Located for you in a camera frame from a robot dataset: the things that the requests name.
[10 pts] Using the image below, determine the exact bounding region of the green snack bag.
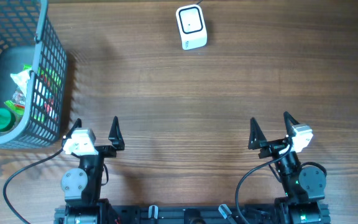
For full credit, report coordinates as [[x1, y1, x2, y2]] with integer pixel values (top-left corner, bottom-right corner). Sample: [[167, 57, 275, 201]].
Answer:
[[4, 63, 62, 123]]

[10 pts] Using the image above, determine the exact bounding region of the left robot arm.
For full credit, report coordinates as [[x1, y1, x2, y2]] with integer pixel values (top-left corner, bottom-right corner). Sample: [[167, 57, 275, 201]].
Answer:
[[53, 117, 125, 224]]

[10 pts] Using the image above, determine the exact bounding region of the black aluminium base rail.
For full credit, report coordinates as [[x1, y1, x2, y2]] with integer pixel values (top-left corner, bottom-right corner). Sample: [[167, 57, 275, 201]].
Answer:
[[53, 203, 331, 224]]

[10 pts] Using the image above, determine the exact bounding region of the light blue snack packet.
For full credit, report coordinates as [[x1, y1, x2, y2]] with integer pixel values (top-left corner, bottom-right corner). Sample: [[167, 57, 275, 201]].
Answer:
[[10, 68, 31, 97]]

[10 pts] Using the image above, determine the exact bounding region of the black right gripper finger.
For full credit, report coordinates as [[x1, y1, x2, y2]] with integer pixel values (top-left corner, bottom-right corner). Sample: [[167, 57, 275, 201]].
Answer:
[[283, 111, 299, 136], [248, 118, 267, 150]]

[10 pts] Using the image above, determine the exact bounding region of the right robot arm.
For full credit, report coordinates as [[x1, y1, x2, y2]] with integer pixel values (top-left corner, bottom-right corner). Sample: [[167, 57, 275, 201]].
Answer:
[[248, 112, 327, 223]]

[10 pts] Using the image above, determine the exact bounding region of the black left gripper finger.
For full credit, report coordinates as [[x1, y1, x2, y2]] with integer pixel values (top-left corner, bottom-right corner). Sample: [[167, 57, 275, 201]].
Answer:
[[108, 116, 125, 151], [64, 118, 82, 139]]

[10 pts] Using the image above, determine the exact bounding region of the white barcode scanner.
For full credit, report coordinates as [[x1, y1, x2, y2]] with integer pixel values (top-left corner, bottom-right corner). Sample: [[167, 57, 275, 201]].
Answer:
[[175, 4, 208, 50]]

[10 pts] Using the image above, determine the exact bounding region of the green lid jar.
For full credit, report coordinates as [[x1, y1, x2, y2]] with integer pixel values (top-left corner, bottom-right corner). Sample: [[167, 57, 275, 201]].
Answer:
[[0, 108, 16, 132]]

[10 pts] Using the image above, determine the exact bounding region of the grey plastic mesh basket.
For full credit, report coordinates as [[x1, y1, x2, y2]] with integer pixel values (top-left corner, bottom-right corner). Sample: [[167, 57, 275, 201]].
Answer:
[[0, 0, 68, 149]]

